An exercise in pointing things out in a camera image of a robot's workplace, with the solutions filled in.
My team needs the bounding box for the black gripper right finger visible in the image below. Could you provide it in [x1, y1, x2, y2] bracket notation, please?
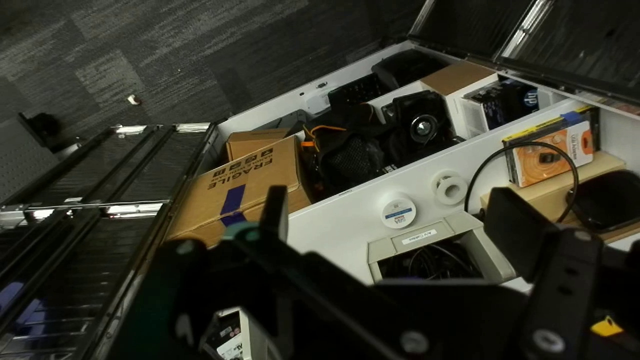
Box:
[481, 186, 606, 360]

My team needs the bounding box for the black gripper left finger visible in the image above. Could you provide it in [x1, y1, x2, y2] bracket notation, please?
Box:
[107, 183, 289, 360]

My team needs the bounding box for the large printed cardboard box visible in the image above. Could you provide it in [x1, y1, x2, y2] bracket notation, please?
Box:
[166, 136, 312, 249]

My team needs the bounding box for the white metal shelf unit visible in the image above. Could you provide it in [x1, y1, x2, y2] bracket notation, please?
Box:
[211, 37, 640, 295]

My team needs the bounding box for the white hollow tape roll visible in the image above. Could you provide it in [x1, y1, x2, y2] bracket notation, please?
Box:
[431, 169, 470, 207]

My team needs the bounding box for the orange and white product box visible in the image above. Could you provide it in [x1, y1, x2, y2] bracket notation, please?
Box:
[500, 107, 602, 189]

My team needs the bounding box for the black round pouch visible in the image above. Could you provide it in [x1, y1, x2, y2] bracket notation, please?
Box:
[570, 168, 640, 234]

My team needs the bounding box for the white tape roll blue label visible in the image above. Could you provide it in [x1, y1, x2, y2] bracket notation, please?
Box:
[379, 192, 419, 232]

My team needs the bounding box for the small white printed box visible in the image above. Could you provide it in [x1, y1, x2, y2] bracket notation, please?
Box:
[198, 305, 270, 360]

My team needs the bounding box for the white bin with black device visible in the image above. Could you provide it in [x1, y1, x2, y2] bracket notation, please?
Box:
[462, 74, 543, 139]

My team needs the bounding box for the brown cardboard sheet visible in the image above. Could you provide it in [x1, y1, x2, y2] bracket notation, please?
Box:
[417, 60, 496, 95]

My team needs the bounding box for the blue plastic item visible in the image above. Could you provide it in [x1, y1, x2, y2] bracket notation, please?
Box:
[0, 279, 50, 337]

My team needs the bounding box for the thin black cable loop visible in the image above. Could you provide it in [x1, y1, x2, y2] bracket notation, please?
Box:
[462, 137, 582, 225]

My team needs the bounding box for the black bag with orange strap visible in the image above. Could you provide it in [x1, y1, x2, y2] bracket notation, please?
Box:
[298, 103, 390, 204]

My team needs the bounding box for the black camera with lens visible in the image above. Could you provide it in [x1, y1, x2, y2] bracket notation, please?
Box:
[379, 89, 464, 166]

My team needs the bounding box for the chrome wire rack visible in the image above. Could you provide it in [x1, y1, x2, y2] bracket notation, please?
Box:
[0, 120, 215, 360]

